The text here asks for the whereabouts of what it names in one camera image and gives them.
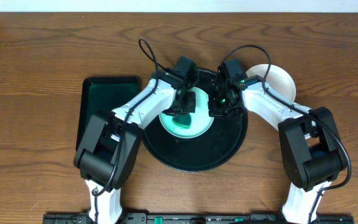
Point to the white plate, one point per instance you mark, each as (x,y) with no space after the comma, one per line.
(277,78)

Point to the green scrub sponge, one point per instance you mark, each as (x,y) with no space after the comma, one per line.
(182,120)

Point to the mint plate top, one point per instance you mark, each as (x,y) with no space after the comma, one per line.
(200,119)

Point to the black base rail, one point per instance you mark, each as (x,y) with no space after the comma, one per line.
(142,218)

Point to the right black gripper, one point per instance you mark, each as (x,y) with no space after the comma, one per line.
(214,110)

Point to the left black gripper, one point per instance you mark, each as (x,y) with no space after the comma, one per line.
(180,109)

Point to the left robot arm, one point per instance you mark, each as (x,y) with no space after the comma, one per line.
(108,148)

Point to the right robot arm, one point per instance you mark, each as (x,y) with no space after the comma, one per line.
(313,155)

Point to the black rectangular tray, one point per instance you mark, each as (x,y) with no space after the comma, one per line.
(104,93)

